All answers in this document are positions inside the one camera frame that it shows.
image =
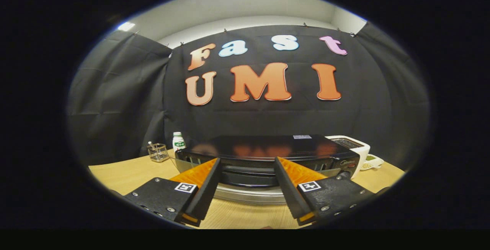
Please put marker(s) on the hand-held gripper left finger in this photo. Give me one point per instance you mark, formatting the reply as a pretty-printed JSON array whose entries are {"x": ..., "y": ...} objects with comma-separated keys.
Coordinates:
[{"x": 206, "y": 192}]

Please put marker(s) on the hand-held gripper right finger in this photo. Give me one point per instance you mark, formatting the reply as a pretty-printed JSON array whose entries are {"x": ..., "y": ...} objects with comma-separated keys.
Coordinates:
[{"x": 289, "y": 192}]

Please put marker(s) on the black toaster oven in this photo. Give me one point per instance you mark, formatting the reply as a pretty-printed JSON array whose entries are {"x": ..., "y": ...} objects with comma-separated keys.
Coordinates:
[{"x": 268, "y": 146}]

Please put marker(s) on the white bread toaster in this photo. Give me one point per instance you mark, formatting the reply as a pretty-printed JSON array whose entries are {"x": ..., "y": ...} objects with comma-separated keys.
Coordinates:
[{"x": 361, "y": 152}]

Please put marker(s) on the white bottle with green label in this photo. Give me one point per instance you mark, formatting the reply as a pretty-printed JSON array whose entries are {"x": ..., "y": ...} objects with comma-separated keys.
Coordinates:
[{"x": 178, "y": 142}]

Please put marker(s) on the small clear holder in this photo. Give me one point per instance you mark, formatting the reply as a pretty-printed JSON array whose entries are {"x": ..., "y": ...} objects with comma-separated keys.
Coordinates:
[{"x": 158, "y": 153}]

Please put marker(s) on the small ceiling light panel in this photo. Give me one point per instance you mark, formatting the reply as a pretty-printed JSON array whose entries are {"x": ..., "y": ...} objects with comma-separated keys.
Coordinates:
[{"x": 126, "y": 26}]

